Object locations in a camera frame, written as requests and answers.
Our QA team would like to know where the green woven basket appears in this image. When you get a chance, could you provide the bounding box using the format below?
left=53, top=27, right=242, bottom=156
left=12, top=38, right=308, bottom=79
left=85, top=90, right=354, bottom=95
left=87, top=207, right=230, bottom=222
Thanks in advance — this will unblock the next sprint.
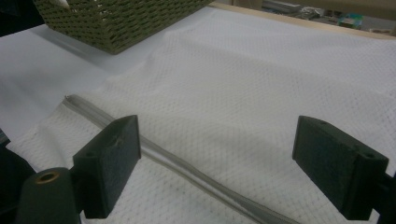
left=32, top=0, right=216, bottom=56

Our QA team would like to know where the white mesh laundry bag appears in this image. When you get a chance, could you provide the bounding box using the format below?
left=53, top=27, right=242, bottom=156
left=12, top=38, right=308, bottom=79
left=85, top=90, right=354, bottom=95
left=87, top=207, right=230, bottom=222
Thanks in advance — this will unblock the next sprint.
left=6, top=6, right=396, bottom=224

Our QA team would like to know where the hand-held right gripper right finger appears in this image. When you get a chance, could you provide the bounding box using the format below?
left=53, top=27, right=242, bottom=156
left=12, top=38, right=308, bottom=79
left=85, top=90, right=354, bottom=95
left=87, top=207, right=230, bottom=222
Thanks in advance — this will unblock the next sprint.
left=291, top=115, right=390, bottom=222

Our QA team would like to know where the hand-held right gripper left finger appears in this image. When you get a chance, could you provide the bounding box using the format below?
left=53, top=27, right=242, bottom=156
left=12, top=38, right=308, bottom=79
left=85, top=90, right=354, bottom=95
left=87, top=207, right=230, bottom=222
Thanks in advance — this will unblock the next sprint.
left=72, top=114, right=142, bottom=219

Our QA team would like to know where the blue green clutter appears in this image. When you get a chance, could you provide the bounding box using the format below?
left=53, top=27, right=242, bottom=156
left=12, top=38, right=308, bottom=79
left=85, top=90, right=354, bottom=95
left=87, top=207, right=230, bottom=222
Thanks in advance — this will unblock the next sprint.
left=337, top=12, right=365, bottom=31

